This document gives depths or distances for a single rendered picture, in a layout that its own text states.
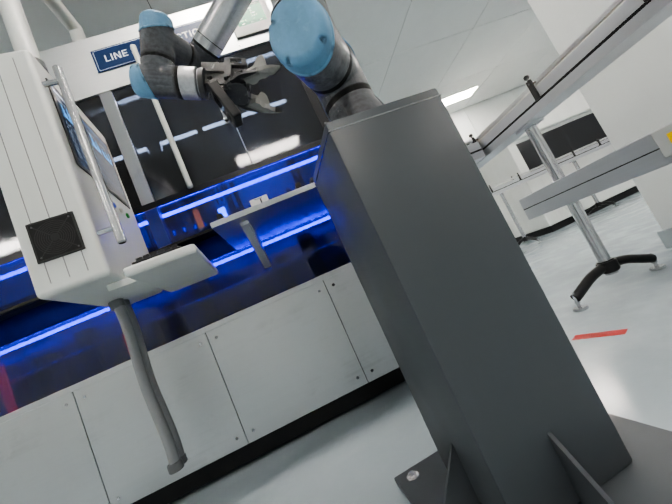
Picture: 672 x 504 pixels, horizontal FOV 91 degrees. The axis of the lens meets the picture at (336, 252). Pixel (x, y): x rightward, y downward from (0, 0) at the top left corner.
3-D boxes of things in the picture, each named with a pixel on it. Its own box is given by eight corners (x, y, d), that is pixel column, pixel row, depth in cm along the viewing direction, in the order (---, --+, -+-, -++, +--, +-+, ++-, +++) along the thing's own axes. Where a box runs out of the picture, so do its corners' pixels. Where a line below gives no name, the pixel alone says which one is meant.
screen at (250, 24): (237, 39, 166) (221, 5, 169) (277, 27, 169) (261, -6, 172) (237, 37, 165) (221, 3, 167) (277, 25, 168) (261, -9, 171)
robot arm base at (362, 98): (406, 108, 70) (386, 68, 71) (343, 129, 67) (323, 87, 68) (384, 144, 85) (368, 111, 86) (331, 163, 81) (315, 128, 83)
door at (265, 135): (253, 165, 157) (208, 62, 164) (335, 134, 164) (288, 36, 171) (253, 165, 157) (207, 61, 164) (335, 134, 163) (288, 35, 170)
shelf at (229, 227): (239, 252, 156) (238, 249, 156) (371, 198, 167) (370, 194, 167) (211, 228, 109) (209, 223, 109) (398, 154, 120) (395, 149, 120)
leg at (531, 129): (595, 278, 151) (515, 133, 160) (610, 270, 152) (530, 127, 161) (613, 276, 142) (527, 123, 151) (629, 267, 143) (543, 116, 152)
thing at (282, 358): (119, 477, 215) (76, 350, 226) (397, 339, 247) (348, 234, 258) (-37, 619, 117) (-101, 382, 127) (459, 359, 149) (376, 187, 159)
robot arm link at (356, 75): (377, 95, 80) (354, 49, 82) (360, 70, 68) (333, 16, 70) (336, 123, 85) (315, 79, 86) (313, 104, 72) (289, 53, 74)
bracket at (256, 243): (265, 268, 148) (254, 242, 150) (271, 265, 148) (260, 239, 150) (253, 256, 115) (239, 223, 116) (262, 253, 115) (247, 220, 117)
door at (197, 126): (155, 202, 150) (112, 92, 157) (252, 165, 157) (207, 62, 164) (155, 201, 149) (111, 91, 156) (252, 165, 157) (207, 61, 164)
